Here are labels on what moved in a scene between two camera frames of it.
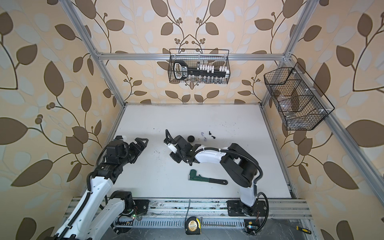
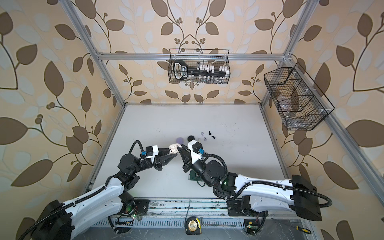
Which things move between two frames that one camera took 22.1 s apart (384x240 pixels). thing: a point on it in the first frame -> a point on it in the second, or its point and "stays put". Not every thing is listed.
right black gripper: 175,157 -> 187,160
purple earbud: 205,139 stays put
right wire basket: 301,104 stays put
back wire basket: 199,66 stays put
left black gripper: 138,150 -> 164,161
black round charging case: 191,138 stays put
